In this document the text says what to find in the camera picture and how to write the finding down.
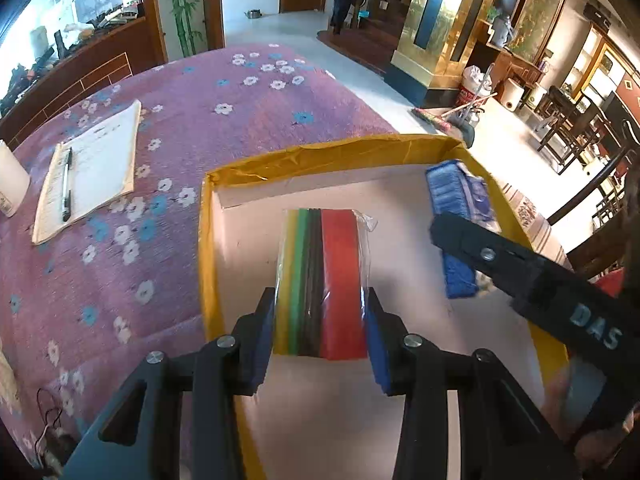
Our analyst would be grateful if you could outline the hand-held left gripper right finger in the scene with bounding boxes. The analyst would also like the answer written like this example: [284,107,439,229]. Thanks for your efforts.
[365,287,581,480]

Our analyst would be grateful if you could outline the multicolour sponge pack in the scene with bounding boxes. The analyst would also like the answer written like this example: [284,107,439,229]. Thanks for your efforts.
[274,206,377,361]

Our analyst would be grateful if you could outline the dark wooden chair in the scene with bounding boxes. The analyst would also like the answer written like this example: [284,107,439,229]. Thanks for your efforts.
[537,85,616,176]
[547,120,640,281]

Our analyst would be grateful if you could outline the purple floral tablecloth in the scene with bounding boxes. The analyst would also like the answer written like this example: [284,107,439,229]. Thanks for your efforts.
[0,42,416,471]

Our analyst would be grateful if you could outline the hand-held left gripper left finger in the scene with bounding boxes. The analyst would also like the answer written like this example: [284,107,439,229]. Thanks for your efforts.
[60,287,278,480]

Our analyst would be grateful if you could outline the white and red trash bin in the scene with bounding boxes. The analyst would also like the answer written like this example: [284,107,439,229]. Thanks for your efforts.
[459,65,493,108]

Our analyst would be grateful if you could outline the wooden side cabinet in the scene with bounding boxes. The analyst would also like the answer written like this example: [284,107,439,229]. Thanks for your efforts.
[472,20,546,96]

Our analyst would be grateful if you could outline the bamboo painted glass panel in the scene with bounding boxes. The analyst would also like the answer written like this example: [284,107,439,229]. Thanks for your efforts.
[167,0,206,58]

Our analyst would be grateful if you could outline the black pen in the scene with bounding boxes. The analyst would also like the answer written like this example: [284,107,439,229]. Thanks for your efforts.
[61,146,74,223]

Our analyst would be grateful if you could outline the white plastic jar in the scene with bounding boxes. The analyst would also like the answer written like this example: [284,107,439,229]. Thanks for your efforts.
[0,140,32,218]

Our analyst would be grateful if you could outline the golden pillar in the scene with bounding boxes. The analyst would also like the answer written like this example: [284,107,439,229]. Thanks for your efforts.
[390,0,501,108]

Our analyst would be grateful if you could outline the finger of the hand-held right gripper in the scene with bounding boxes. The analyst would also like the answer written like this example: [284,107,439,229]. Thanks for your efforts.
[430,211,546,303]

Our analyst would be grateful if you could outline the blue microfiber cloth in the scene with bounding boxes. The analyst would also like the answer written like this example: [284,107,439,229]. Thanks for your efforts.
[425,160,501,300]

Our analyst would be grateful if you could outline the tangled cable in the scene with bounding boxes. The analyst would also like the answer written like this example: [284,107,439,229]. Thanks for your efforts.
[30,385,81,471]

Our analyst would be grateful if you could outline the wooden counter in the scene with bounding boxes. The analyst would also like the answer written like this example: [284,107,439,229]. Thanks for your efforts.
[0,15,166,151]

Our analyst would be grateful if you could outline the dark dustpan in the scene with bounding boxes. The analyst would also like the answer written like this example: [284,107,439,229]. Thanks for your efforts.
[445,110,476,145]

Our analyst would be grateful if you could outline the paper notepad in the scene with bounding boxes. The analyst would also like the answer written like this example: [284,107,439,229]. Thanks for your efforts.
[31,100,142,246]

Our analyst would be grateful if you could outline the yellow cardboard box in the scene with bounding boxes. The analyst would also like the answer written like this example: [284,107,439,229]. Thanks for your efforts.
[199,133,571,480]

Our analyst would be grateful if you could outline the broom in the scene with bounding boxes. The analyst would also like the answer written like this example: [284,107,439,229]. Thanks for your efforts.
[412,92,498,136]

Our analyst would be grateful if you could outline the wooden staircase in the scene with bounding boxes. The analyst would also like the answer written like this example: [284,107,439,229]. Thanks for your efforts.
[317,5,411,76]

